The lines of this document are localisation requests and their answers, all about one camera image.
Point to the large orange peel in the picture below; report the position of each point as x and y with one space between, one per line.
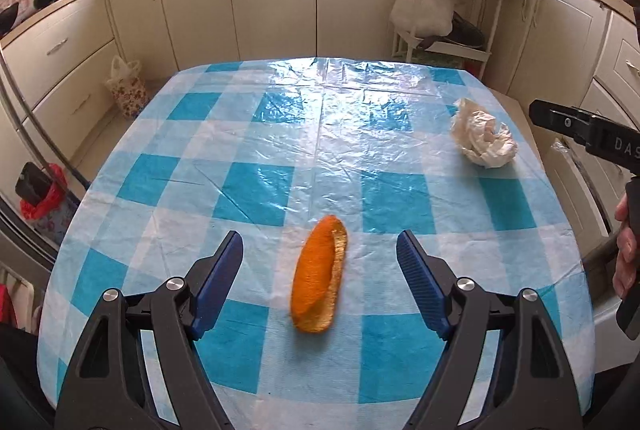
312 280

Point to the white chair frame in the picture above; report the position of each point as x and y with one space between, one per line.
20 290

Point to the black wok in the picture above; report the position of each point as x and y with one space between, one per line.
10 20

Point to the white hanging plastic bag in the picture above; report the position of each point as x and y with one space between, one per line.
420 10

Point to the blue floral bin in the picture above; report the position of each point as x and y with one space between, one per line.
60 225

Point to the crumpled white paper ball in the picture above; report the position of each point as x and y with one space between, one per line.
482 140

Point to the red cloth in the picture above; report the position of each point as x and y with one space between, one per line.
5 305

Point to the red plastic bag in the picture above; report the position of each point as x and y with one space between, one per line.
47 205

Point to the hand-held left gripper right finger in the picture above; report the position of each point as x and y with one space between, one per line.
422 290

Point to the black flat item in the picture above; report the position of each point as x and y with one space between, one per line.
32 182

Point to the person's right hand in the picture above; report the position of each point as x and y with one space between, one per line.
627 260

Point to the floral waste bin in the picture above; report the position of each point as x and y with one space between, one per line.
131 95

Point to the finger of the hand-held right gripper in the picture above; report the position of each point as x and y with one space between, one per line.
555 117

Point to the dark bag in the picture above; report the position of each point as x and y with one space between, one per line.
467 32

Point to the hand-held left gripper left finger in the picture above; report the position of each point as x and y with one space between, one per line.
217 280

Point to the blue checked plastic tablecloth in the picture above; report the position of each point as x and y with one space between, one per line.
240 180

